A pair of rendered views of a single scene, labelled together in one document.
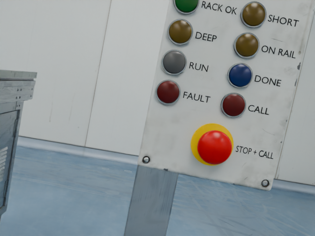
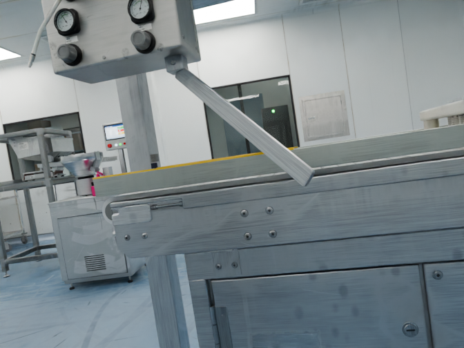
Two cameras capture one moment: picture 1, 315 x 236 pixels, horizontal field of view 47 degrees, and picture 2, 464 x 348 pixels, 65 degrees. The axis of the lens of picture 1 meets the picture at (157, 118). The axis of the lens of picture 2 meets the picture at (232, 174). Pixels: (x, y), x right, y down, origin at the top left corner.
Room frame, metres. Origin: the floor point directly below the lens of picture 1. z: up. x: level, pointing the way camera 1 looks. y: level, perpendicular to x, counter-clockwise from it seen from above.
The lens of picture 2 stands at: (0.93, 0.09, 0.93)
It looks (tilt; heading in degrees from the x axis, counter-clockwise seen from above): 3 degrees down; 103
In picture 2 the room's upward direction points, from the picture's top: 9 degrees counter-clockwise
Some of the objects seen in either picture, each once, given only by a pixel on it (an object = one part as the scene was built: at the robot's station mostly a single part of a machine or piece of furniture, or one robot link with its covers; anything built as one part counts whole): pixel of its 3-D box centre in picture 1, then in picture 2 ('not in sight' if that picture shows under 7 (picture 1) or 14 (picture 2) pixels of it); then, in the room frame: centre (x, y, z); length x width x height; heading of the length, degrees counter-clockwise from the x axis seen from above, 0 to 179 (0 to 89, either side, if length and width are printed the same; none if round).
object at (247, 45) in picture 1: (247, 45); not in sight; (0.43, -0.09, 1.07); 0.03 x 0.01 x 0.03; 91
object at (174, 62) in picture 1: (174, 62); not in sight; (0.43, -0.01, 1.03); 0.03 x 0.01 x 0.03; 91
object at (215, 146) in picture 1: (213, 145); not in sight; (0.43, -0.07, 0.95); 0.04 x 0.04 x 0.04; 1
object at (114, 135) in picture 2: not in sight; (120, 156); (-0.81, 3.18, 1.07); 0.23 x 0.10 x 0.62; 8
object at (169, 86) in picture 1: (168, 92); not in sight; (0.43, -0.01, 1.00); 0.03 x 0.01 x 0.03; 91
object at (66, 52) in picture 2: not in sight; (67, 50); (0.58, 0.60, 1.13); 0.03 x 0.02 x 0.04; 1
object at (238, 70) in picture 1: (240, 75); not in sight; (0.43, -0.09, 1.03); 0.03 x 0.01 x 0.03; 91
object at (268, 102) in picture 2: not in sight; (250, 119); (0.04, 5.73, 1.43); 1.38 x 0.01 x 1.16; 8
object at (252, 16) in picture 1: (253, 14); not in sight; (0.43, -0.09, 1.11); 0.03 x 0.01 x 0.03; 91
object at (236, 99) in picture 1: (233, 105); not in sight; (0.43, -0.09, 1.00); 0.03 x 0.01 x 0.03; 91
